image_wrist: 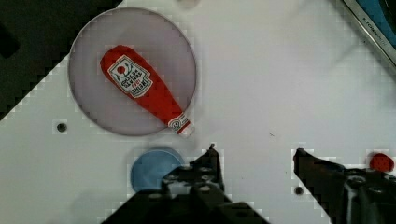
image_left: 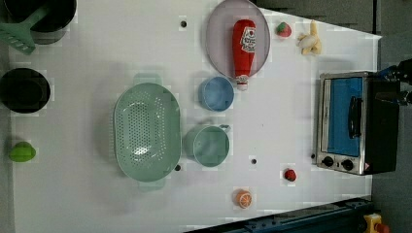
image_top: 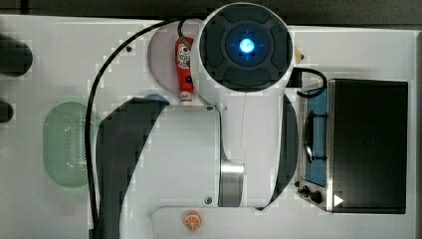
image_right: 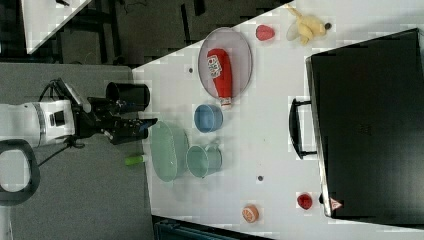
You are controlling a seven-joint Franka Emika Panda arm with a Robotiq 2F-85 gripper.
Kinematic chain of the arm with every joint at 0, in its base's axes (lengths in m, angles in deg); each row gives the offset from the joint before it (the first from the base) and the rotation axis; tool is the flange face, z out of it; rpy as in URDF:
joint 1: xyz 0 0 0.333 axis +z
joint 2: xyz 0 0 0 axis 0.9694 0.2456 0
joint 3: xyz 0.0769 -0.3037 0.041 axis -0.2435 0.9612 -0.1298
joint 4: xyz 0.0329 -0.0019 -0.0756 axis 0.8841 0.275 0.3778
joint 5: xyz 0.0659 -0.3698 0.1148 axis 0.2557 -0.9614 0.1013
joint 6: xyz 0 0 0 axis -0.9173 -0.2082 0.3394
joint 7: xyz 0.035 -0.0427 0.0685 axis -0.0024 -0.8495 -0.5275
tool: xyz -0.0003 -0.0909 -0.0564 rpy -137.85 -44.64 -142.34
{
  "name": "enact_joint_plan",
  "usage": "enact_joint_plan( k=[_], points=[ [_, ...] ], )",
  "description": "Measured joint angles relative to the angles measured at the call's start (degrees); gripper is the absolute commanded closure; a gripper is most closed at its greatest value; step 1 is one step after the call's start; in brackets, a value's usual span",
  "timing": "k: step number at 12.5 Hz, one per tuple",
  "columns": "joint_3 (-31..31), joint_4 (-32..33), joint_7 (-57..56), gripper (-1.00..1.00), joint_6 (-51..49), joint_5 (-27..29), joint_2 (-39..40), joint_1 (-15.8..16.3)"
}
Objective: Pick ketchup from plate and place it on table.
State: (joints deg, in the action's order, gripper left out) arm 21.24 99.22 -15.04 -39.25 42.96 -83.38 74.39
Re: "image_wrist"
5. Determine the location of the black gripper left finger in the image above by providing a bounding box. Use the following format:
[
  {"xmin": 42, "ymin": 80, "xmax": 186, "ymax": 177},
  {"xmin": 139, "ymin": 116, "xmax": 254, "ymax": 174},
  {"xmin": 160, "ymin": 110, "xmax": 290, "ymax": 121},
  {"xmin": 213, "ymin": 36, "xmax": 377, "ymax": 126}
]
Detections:
[{"xmin": 161, "ymin": 143, "xmax": 224, "ymax": 197}]

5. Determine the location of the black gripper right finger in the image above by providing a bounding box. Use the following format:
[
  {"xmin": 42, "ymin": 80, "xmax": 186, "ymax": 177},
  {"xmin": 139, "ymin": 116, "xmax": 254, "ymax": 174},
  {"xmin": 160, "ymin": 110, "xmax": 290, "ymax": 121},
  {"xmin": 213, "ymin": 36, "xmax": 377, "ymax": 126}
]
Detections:
[{"xmin": 293, "ymin": 148, "xmax": 396, "ymax": 224}]

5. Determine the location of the red ketchup bottle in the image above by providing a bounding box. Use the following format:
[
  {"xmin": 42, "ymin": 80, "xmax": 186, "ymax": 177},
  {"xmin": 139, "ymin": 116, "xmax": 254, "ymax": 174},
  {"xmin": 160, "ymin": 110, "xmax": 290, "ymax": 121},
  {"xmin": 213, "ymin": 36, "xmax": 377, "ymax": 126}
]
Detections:
[{"xmin": 100, "ymin": 45, "xmax": 194, "ymax": 138}]

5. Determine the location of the grey round plate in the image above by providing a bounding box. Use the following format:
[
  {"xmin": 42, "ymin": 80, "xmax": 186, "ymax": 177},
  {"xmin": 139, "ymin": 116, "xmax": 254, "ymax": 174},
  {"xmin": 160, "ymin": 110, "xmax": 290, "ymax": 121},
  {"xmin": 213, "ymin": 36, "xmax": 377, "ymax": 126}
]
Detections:
[{"xmin": 68, "ymin": 7, "xmax": 198, "ymax": 136}]

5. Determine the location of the small red toy tomato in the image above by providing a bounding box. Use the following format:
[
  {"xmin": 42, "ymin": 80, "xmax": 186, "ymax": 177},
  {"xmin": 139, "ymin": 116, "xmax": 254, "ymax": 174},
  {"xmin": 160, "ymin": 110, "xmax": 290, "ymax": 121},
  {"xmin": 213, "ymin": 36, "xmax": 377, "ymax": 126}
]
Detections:
[{"xmin": 369, "ymin": 153, "xmax": 395, "ymax": 172}]

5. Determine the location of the blue cup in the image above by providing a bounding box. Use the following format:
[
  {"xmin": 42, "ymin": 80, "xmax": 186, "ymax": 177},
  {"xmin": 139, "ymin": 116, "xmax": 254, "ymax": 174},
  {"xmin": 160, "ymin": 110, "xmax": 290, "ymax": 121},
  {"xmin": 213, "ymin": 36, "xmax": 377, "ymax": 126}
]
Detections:
[{"xmin": 130, "ymin": 147, "xmax": 185, "ymax": 192}]

